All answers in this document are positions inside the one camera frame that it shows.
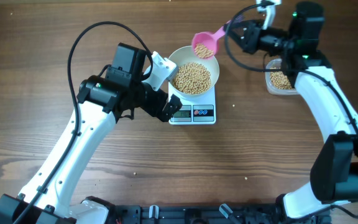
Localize left black cable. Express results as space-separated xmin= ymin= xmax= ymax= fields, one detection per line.
xmin=12 ymin=21 xmax=154 ymax=224

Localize right black cable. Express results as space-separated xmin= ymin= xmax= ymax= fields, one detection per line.
xmin=223 ymin=0 xmax=358 ymax=219

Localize pink plastic scoop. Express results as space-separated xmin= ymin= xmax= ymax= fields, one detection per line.
xmin=191 ymin=21 xmax=230 ymax=59

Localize soybeans in bowl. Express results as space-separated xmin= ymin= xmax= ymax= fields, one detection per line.
xmin=172 ymin=63 xmax=211 ymax=95

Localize white digital kitchen scale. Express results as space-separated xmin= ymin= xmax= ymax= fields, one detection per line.
xmin=168 ymin=84 xmax=216 ymax=125

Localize soybeans in scoop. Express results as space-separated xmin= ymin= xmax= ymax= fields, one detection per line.
xmin=195 ymin=43 xmax=214 ymax=59

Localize soybeans in container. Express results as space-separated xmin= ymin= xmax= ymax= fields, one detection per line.
xmin=269 ymin=72 xmax=293 ymax=90

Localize clear plastic container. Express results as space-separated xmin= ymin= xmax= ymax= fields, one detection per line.
xmin=265 ymin=72 xmax=298 ymax=95

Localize white bowl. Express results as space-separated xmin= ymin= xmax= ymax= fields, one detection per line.
xmin=168 ymin=46 xmax=220 ymax=97

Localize black cable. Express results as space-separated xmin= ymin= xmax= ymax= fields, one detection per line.
xmin=223 ymin=0 xmax=358 ymax=219
xmin=12 ymin=21 xmax=154 ymax=224

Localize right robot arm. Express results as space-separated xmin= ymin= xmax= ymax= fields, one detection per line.
xmin=223 ymin=1 xmax=358 ymax=223

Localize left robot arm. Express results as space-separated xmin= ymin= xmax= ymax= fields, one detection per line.
xmin=0 ymin=43 xmax=181 ymax=223

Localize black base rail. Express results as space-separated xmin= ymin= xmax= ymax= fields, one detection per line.
xmin=106 ymin=204 xmax=332 ymax=224

